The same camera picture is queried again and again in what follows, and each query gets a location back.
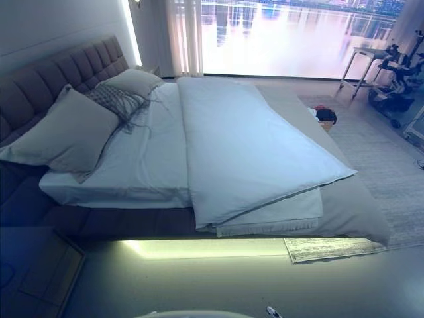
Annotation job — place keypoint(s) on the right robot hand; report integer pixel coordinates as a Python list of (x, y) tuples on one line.
[(271, 310)]

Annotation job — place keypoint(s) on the white duvet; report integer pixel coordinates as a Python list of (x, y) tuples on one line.
[(248, 139)]

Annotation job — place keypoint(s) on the white fitted bed sheet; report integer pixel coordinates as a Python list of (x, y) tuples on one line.
[(149, 159)]

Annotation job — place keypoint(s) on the wooden laundry basket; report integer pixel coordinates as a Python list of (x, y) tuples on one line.
[(328, 127)]

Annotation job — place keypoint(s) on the light grey patterned rug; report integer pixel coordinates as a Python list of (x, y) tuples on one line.
[(381, 149)]

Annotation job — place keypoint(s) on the black garment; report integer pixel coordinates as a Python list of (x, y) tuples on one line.
[(326, 115)]

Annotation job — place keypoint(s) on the red garment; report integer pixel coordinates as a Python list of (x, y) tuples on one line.
[(319, 107)]

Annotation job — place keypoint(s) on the dark wooden nightstand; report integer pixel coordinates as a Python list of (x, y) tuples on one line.
[(39, 271)]

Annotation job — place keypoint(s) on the small wooden bedside table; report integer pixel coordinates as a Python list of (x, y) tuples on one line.
[(154, 70)]

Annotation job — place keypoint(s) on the grey fringed woven cushion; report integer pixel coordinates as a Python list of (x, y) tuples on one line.
[(109, 97)]

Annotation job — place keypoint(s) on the small beige pillow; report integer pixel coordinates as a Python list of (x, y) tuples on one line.
[(132, 81)]

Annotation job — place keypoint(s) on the city skyline backdrop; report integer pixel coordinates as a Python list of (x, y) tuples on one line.
[(291, 36)]

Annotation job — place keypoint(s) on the black wheeled equipment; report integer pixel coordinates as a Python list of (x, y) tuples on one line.
[(401, 66)]

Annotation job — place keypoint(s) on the large beige pillow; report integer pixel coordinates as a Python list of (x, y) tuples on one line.
[(59, 132)]

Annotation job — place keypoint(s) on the sheer white curtain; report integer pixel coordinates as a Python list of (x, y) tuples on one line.
[(183, 33)]

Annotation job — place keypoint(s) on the grey tufted upholstered headboard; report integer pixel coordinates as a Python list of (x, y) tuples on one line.
[(49, 73)]

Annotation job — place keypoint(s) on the brown upholstered bed frame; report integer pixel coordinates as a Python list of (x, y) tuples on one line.
[(99, 218)]

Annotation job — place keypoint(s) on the white metal frame box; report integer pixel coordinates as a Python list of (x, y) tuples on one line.
[(414, 127)]

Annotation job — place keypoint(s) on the metal frame rolling table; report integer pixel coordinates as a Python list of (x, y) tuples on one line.
[(362, 49)]

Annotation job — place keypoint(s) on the vertical wall light strip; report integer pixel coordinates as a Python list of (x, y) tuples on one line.
[(134, 39)]

